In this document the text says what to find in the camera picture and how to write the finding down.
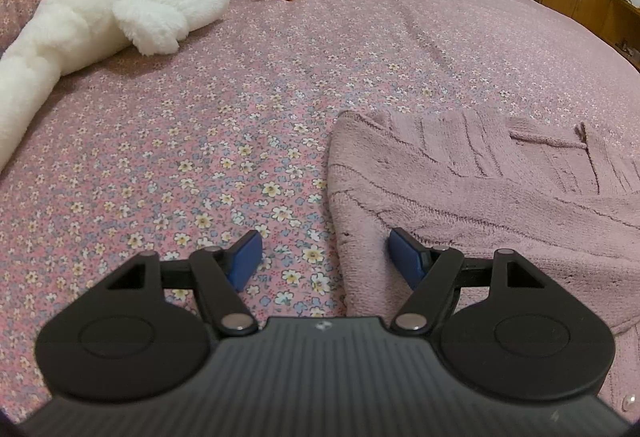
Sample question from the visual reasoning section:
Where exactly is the pink floral bed sheet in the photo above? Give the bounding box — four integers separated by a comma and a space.
1, 0, 639, 420

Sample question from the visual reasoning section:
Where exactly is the pink knitted sweater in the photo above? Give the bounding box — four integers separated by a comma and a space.
328, 109, 639, 420

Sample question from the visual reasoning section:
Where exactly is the white plush goose toy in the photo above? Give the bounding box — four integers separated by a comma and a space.
1, 0, 291, 163

